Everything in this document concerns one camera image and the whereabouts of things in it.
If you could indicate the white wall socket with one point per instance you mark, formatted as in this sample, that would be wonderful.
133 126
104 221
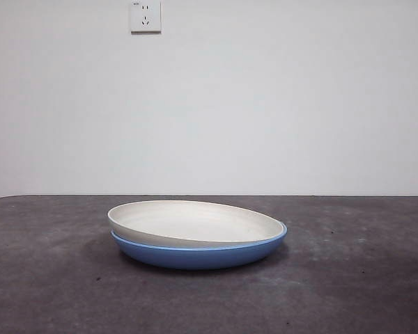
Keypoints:
146 17

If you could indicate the white round plate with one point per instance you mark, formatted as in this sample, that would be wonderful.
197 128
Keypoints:
195 222

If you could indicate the blue round plate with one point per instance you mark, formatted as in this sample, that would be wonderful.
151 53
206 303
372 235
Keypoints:
195 259

